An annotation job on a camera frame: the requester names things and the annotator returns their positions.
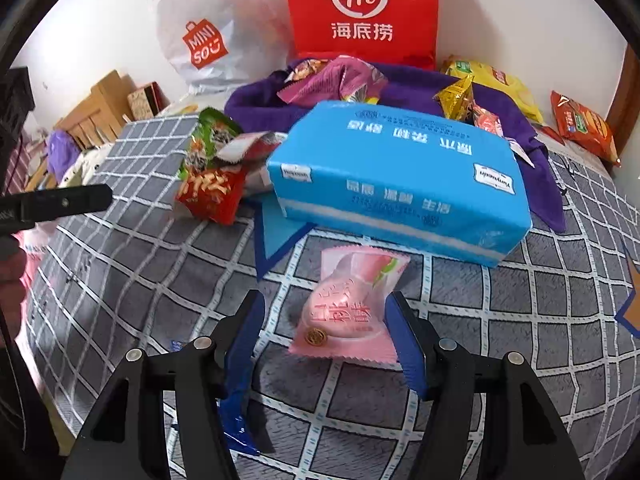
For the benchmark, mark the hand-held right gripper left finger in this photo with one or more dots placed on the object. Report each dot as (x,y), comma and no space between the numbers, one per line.
(245,340)

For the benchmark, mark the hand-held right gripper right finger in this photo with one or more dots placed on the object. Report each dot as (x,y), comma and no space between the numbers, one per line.
(407,340)

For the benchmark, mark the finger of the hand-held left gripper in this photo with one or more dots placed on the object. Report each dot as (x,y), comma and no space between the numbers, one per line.
(75,200)
(15,90)

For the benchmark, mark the pink peach snack packet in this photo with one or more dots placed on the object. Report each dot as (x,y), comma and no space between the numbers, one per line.
(345,310)

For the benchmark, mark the blue cookie packet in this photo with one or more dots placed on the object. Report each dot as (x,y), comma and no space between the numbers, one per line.
(235,410)

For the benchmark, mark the red snack packet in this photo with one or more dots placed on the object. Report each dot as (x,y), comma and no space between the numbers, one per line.
(210,195)

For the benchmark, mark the person's left hand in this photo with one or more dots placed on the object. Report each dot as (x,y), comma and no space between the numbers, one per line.
(11,275)

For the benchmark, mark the pink plastic bag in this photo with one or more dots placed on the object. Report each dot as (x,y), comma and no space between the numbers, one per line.
(37,250)

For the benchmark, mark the white floral pillow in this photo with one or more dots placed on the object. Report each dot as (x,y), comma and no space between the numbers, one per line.
(90,165)

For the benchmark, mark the purple cloth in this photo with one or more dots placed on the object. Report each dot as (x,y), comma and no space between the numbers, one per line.
(62,150)

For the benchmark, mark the wooden headboard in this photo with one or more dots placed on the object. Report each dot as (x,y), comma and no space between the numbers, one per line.
(105,95)

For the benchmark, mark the grey checked blanket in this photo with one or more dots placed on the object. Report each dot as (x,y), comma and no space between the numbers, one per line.
(150,270)

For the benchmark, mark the patterned gift box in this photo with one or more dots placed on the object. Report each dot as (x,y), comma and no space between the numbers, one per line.
(142,102)

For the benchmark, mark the white printed bedsheet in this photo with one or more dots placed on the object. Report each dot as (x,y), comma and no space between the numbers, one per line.
(185,108)

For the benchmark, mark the green triangular snack packet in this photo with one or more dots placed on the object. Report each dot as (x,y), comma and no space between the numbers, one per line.
(210,135)

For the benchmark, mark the blue tissue pack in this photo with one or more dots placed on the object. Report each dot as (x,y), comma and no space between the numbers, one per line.
(400,175)

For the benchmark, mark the red silver small packet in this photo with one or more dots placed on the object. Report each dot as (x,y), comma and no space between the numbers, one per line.
(250,147)

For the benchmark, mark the purple towel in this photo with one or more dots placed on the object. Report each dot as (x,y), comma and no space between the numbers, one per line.
(250,105)

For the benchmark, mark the white plastic shopping bag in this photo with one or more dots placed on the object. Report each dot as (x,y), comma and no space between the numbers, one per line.
(225,10)

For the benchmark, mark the pink orange small packet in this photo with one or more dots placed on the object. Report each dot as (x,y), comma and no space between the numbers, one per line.
(487,120)

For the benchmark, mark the yellow triangular snack packet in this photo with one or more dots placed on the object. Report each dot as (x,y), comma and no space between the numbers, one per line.
(455,100)

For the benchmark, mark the pink mushroom print packet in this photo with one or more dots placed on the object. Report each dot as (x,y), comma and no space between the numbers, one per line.
(307,69)

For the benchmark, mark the magenta snack packet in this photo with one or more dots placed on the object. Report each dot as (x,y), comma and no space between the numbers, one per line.
(325,82)

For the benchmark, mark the yellow snack bag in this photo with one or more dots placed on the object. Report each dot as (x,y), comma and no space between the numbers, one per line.
(505,85)

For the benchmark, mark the orange red snack bag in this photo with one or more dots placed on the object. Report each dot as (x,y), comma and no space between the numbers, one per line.
(585,125)

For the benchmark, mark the red paper bag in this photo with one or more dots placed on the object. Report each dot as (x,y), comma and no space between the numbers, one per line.
(310,10)

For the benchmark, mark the brown wooden door frame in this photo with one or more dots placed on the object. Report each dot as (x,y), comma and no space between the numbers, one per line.
(620,110)

